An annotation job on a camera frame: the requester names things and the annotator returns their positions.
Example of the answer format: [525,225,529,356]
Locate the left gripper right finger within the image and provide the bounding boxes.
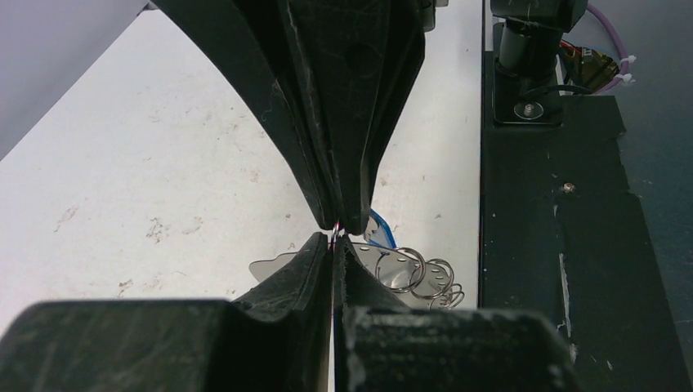
[333,237,583,391]

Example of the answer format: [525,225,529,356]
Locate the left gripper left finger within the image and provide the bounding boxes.
[1,233,332,391]

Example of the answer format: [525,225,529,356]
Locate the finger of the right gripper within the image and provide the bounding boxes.
[155,1,338,229]
[284,1,428,234]

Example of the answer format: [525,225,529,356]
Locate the clear plastic keyring holder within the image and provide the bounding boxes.
[248,224,467,310]

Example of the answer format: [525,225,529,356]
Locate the blue tagged key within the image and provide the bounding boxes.
[363,209,398,249]

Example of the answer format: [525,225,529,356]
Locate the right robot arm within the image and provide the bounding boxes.
[155,1,588,234]

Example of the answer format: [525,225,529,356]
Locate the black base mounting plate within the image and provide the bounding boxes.
[479,16,692,391]

